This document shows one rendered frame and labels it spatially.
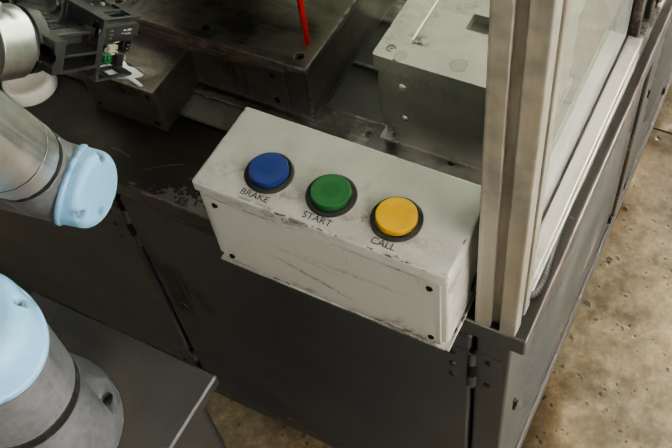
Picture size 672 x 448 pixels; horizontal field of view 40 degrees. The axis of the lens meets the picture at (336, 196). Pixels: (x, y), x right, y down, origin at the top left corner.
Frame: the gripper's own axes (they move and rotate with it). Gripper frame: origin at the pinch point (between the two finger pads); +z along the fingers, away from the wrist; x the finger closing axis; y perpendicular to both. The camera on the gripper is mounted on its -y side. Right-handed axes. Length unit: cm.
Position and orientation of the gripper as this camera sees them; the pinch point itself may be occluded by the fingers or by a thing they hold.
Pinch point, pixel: (149, 13)
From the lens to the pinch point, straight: 113.1
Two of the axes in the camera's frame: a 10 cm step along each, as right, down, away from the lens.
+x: 2.6, -8.5, -4.6
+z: 5.7, -2.5, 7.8
